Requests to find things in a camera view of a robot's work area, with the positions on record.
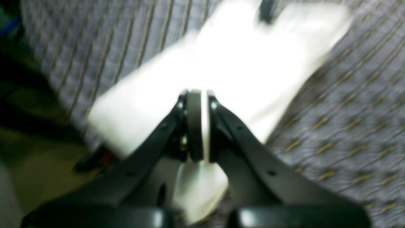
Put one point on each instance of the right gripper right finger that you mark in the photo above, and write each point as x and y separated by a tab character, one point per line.
267	193

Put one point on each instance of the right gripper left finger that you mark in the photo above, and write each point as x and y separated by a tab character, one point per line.
137	192

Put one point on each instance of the white printed T-shirt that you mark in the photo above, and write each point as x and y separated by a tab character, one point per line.
255	70

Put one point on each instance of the red table clamp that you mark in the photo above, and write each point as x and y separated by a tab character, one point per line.
102	157

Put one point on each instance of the fan-patterned grey tablecloth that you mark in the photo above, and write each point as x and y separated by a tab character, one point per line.
344	130

